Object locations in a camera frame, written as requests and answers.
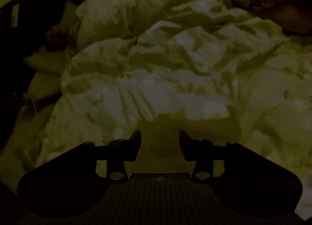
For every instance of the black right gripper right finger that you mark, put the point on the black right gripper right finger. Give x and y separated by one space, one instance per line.
204 153

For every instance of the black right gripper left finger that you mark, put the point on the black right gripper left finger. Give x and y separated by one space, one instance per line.
115 154

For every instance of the white pillow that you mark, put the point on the white pillow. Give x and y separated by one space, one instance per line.
49 68

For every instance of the light floral crumpled duvet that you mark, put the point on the light floral crumpled duvet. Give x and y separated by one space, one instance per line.
160 66

